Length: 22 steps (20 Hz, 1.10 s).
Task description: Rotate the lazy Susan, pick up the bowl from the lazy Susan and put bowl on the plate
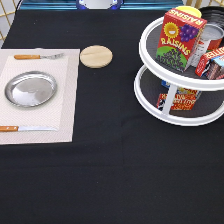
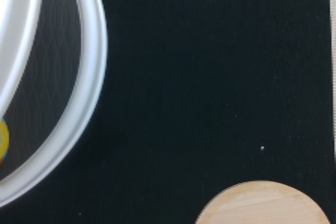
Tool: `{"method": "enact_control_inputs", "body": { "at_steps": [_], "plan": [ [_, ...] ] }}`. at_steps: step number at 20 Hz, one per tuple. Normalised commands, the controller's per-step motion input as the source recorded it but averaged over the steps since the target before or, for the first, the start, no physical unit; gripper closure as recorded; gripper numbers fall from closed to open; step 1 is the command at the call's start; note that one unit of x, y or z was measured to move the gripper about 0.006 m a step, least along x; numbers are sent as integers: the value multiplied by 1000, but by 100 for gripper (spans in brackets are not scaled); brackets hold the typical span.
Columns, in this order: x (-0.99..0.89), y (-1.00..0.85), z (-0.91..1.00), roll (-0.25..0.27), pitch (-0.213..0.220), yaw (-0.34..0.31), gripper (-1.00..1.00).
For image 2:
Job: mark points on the white two-tier lazy Susan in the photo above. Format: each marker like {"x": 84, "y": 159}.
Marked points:
{"x": 22, "y": 179}

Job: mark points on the round wooden coaster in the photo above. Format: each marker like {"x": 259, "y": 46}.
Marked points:
{"x": 261, "y": 202}

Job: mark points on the yellow blue tin can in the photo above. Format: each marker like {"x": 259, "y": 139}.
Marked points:
{"x": 4, "y": 140}

